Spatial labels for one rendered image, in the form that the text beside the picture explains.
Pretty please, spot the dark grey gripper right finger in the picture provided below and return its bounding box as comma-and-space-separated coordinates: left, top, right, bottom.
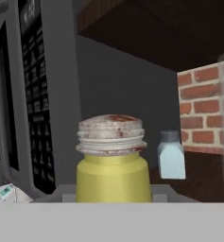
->
150, 183, 200, 203

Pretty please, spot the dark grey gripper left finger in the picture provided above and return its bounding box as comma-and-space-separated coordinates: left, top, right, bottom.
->
31, 183, 78, 203

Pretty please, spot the yellow condiment bottle white cap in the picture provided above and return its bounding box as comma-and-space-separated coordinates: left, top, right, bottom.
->
75, 113, 153, 203

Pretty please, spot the pale blue shaker grey cap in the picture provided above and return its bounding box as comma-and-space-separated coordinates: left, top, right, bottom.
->
157, 130, 187, 181

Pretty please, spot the dark brown wooden cabinet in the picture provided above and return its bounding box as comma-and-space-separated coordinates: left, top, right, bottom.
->
77, 0, 224, 73

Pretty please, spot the white box with teal mark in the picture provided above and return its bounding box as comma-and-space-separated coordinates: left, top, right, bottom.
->
0, 182, 34, 203

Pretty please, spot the grey microwave oven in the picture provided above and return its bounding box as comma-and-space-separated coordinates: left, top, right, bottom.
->
0, 0, 83, 200

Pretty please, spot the grey microwave door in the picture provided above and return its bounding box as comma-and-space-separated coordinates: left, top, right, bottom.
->
0, 0, 34, 198

